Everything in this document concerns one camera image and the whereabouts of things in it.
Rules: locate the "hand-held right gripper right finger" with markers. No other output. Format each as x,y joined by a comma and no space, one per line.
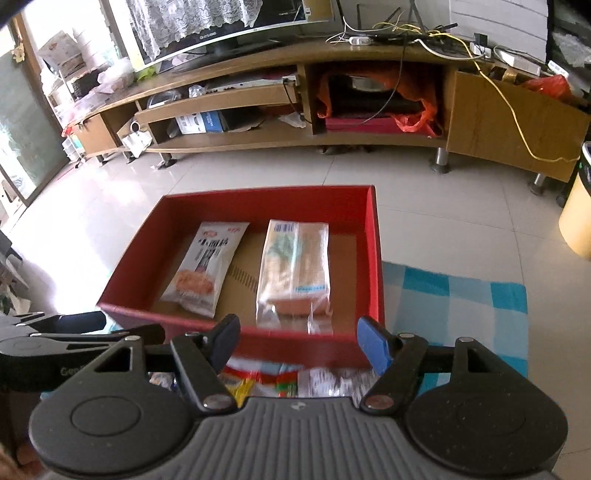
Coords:
374,344

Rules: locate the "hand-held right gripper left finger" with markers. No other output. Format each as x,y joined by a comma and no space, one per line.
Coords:
225,334

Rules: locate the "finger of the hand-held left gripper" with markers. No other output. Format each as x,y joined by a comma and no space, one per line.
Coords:
78,322
69,344

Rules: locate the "clear silver snack packet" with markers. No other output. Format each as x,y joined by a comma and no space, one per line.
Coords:
332,383

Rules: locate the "red yellow snack packet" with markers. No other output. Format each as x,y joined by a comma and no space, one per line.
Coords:
263,381

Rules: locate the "white snack packet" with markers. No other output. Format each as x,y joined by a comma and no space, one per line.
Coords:
207,263

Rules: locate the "clear cracker packet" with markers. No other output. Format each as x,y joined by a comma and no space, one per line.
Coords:
291,258

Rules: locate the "red cardboard box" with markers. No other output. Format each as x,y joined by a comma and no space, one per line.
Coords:
277,207

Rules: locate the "blue white checkered cloth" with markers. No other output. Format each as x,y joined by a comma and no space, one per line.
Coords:
461,300

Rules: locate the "white plastic drawer cart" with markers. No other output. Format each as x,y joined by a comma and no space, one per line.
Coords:
74,150

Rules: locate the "white paper bag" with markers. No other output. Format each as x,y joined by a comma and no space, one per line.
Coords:
136,141

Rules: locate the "blue white carton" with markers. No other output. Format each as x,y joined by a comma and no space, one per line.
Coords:
203,122

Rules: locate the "red flat box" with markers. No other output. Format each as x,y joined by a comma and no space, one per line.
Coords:
360,127

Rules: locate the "orange plastic bag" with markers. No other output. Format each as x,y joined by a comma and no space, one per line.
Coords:
418,122

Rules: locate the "dark woven basket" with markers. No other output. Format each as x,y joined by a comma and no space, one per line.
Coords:
85,81

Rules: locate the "yellow trash bin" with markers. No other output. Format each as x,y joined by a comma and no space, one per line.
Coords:
577,212

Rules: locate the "clear plastic bags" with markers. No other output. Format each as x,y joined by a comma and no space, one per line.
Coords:
115,74

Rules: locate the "silver set-top box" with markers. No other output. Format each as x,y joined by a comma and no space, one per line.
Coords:
249,84

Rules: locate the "wooden tv stand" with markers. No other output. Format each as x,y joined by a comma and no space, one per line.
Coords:
498,115

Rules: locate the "stack of cardboard boxes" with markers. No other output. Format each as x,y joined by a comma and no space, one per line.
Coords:
60,53

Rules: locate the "flat screen television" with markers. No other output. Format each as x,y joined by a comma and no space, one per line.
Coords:
240,32

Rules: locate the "white power strip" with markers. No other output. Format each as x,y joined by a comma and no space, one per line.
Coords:
360,40

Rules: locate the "red plastic bag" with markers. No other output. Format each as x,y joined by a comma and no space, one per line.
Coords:
549,85

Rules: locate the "black router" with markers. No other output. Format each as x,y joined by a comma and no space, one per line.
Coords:
392,31

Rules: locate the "white lace cloth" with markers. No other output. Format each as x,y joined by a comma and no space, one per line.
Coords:
194,16

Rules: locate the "black power adapter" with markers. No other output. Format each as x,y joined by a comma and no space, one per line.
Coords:
481,39

